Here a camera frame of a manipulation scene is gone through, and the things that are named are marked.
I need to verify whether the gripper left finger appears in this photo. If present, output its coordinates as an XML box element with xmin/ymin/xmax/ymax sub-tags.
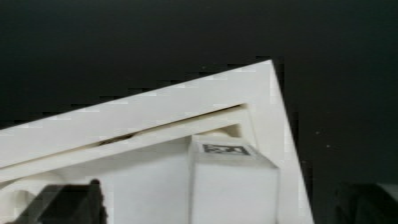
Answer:
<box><xmin>10</xmin><ymin>179</ymin><xmax>109</xmax><ymax>224</ymax></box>

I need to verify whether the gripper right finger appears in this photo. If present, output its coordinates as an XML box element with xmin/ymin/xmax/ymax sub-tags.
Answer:
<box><xmin>333</xmin><ymin>183</ymin><xmax>398</xmax><ymax>224</ymax></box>

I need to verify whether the white square tabletop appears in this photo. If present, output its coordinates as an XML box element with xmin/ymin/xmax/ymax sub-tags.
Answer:
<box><xmin>0</xmin><ymin>115</ymin><xmax>253</xmax><ymax>224</ymax></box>

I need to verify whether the white table leg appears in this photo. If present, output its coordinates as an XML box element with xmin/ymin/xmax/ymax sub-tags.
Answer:
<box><xmin>189</xmin><ymin>135</ymin><xmax>280</xmax><ymax>224</ymax></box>

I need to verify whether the white U-shaped obstacle fence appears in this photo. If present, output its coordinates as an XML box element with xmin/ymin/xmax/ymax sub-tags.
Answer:
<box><xmin>0</xmin><ymin>62</ymin><xmax>315</xmax><ymax>224</ymax></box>

